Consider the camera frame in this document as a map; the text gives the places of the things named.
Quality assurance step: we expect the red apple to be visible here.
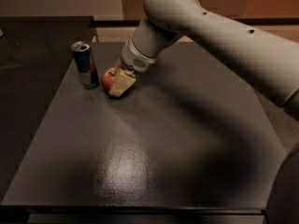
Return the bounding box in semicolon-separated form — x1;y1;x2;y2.
101;67;118;92

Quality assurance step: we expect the blue silver redbull can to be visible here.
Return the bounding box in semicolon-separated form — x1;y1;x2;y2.
71;41;99;90

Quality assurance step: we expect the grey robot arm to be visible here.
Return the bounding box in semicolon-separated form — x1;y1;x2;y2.
117;0;299;119

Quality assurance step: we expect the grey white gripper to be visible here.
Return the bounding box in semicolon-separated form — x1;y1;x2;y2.
108;38;156;97

